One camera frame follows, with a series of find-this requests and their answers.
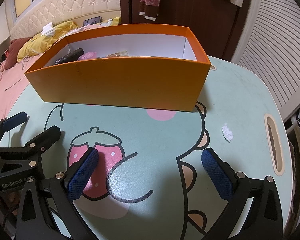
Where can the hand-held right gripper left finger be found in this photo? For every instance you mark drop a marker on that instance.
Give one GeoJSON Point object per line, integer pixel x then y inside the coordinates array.
{"type": "Point", "coordinates": [82, 175]}

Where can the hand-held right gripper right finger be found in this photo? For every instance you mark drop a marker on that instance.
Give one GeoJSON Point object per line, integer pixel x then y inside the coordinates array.
{"type": "Point", "coordinates": [216, 177]}

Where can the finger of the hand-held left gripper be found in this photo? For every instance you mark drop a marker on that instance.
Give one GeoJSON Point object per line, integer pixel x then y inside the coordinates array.
{"type": "Point", "coordinates": [13, 121]}
{"type": "Point", "coordinates": [47, 136]}

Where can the black pouch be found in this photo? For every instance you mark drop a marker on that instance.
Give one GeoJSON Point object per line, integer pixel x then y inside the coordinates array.
{"type": "Point", "coordinates": [70, 56]}

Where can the orange cardboard box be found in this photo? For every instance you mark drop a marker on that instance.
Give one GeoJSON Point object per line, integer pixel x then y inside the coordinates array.
{"type": "Point", "coordinates": [120, 85]}

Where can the pink clear dome case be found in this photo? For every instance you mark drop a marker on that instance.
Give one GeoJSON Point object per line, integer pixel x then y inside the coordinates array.
{"type": "Point", "coordinates": [87, 56]}

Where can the gold brown packet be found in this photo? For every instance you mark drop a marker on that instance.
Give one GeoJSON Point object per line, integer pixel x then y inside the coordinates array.
{"type": "Point", "coordinates": [118, 53]}

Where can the pink bed sheet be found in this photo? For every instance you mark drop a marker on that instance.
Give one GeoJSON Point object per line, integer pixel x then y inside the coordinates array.
{"type": "Point", "coordinates": [7, 87]}

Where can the white paper scrap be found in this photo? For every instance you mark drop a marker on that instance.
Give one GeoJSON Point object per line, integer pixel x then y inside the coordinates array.
{"type": "Point", "coordinates": [227, 131]}

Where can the dark red pillow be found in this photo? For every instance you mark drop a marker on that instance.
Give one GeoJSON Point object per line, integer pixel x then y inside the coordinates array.
{"type": "Point", "coordinates": [15, 52]}

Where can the yellow pillow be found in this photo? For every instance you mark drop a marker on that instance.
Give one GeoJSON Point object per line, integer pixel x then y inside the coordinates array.
{"type": "Point", "coordinates": [45, 41]}

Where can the dark phone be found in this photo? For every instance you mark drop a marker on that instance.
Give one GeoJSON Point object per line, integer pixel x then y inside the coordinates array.
{"type": "Point", "coordinates": [92, 20]}

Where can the cream tufted headboard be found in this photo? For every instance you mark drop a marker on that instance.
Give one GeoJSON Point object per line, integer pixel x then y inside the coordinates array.
{"type": "Point", "coordinates": [72, 5]}

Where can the yellow cartoon cushion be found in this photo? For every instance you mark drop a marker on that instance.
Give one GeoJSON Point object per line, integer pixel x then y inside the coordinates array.
{"type": "Point", "coordinates": [112, 21]}

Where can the white slatted closet door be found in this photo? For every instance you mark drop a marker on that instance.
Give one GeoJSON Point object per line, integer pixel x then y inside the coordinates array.
{"type": "Point", "coordinates": [277, 55]}

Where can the dark brown wooden door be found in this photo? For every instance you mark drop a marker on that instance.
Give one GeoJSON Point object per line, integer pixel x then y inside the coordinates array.
{"type": "Point", "coordinates": [195, 12]}

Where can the brown pink striped scarf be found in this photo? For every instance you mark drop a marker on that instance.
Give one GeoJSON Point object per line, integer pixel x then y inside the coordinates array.
{"type": "Point", "coordinates": [150, 0]}

